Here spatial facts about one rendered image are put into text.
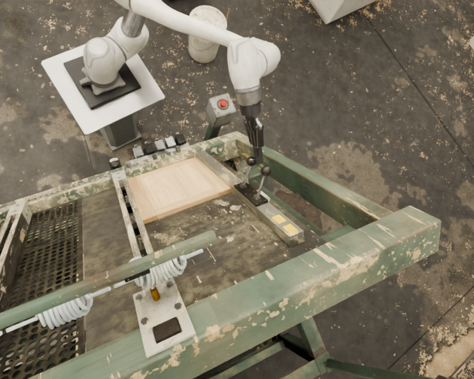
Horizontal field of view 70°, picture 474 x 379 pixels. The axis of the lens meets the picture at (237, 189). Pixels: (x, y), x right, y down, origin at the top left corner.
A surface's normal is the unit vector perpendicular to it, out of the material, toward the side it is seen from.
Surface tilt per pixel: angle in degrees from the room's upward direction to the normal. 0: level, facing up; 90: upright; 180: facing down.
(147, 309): 54
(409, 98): 0
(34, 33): 0
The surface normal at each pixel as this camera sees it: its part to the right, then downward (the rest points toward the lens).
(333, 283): 0.40, 0.35
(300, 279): -0.18, -0.87
